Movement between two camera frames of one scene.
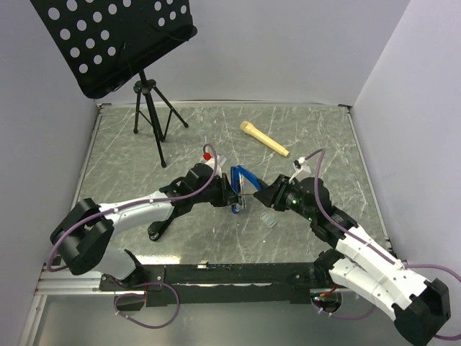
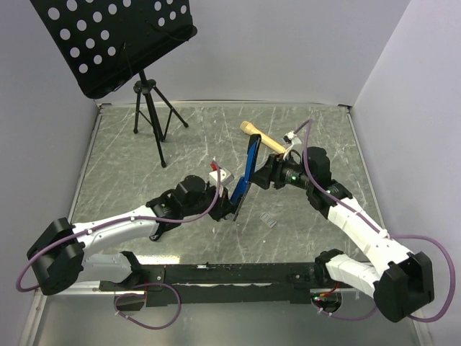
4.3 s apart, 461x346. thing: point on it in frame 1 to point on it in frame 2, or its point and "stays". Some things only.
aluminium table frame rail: x=52 y=279 stays
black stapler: x=156 y=228 stays
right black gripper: x=282 y=184 to x=274 y=166
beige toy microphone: x=249 y=129 stays
